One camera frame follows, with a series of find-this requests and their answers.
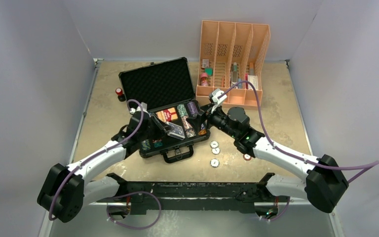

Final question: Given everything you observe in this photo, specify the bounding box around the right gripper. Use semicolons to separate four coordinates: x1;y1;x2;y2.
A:
187;102;238;139

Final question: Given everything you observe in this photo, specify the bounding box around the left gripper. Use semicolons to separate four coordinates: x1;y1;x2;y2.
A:
139;114;174;142

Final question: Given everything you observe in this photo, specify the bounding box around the blue playing card deck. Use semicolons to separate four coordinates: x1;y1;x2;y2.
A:
164;122;186;140

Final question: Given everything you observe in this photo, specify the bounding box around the red playing card deck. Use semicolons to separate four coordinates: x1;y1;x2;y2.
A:
155;107;179;122

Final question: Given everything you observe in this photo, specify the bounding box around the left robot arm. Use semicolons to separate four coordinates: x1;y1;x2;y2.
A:
37;112;172;223

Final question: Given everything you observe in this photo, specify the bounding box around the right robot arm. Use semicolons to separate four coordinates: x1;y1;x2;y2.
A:
187;105;349;213

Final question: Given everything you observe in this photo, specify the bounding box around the purple chip row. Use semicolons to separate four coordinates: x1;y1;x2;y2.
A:
187;101;198;117

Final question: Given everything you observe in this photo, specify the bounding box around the blue red green chip row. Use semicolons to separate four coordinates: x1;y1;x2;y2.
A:
152;139;163;148

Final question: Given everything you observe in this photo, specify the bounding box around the navy orange chip row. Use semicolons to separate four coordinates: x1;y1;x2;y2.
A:
198;124;207;136

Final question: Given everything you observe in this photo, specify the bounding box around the green white chip row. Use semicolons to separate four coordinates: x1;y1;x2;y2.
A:
177;104;189;118

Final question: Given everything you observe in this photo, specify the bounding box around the pink brown chip row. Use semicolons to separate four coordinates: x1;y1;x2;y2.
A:
182;116;196;138

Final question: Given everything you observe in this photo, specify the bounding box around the pink tape roll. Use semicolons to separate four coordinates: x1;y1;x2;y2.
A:
200;73;209;86

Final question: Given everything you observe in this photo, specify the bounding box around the black poker case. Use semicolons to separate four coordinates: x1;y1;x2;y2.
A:
118;57;210;163

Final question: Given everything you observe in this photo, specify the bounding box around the red black small bottle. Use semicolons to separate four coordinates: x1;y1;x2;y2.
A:
115;88;126;102

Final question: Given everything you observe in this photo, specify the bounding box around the red white poker chip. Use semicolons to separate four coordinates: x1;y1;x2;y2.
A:
243;155;251;161

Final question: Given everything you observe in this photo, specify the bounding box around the white red box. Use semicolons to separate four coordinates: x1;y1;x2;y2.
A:
245;74;260;90

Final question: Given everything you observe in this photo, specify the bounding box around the orange desk organizer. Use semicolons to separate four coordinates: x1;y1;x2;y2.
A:
195;20;270;110

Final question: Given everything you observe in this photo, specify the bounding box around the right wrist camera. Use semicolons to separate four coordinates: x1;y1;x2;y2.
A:
209;88;227;113

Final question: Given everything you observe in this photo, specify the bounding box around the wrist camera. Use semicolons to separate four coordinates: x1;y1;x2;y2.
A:
129;102;149;115
209;88;227;113

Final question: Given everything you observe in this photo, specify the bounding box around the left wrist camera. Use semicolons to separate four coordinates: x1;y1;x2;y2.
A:
129;102;149;115

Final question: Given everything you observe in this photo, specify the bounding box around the black aluminium base frame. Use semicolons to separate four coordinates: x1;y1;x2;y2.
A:
82;173;278;215

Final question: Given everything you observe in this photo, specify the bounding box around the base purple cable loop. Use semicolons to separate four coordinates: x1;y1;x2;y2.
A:
106;190;163;230

